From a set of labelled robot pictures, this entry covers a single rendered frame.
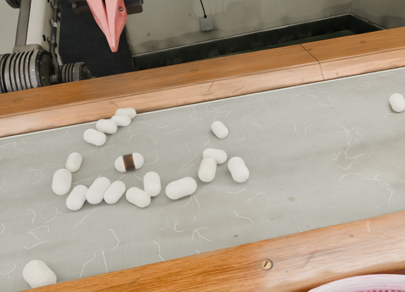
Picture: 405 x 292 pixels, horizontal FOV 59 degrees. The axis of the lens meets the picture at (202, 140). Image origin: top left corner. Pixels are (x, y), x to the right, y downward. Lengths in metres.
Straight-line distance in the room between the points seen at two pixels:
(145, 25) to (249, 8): 0.72
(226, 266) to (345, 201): 0.16
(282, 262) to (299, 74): 0.38
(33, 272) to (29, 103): 0.34
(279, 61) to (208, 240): 0.38
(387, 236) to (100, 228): 0.28
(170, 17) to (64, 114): 1.94
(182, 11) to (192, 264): 2.26
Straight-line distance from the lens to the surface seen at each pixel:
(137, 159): 0.46
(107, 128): 0.54
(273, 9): 2.71
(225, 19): 2.60
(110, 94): 0.61
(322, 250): 0.34
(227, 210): 0.40
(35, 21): 0.86
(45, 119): 0.62
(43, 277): 0.37
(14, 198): 0.50
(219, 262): 0.33
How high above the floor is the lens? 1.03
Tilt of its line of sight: 36 degrees down
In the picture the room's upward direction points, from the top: 7 degrees counter-clockwise
